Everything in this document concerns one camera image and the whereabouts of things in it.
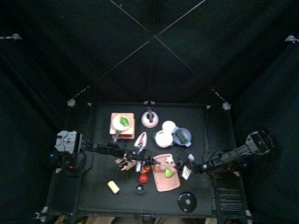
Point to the white toy knife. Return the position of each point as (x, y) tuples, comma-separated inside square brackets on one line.
[(185, 173)]

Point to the green toy starfruit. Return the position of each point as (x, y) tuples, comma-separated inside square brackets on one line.
[(168, 173)]

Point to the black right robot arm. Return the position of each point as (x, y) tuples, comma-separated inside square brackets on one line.
[(238, 152)]

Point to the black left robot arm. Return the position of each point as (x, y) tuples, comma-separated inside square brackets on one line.
[(103, 149)]

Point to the orange toy carrot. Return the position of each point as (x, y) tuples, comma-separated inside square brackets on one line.
[(145, 169)]

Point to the brown toy potato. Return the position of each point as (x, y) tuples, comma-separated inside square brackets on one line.
[(156, 167)]

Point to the red toy tomato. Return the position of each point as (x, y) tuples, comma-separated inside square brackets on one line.
[(143, 178)]

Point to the white red toy iron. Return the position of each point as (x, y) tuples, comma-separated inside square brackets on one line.
[(140, 140)]

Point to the pink cutting board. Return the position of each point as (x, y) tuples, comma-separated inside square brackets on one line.
[(167, 180)]

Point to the small black cup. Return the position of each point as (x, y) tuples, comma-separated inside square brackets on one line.
[(140, 189)]

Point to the white round lid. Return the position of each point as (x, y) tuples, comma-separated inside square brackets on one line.
[(168, 126)]

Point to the white toy frying pan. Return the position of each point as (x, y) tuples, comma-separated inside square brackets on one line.
[(119, 124)]

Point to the yellow toy cheese block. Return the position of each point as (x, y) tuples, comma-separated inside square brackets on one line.
[(113, 187)]

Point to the black round disc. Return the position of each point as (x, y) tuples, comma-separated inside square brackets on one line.
[(187, 201)]

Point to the green toy vegetable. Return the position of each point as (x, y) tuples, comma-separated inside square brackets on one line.
[(124, 120)]

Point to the white text label sticker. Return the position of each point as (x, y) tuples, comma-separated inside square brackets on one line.
[(229, 201)]

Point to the grey metal frame bracket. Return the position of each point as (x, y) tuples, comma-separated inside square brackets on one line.
[(15, 37), (71, 102), (148, 102), (225, 106), (291, 38)]

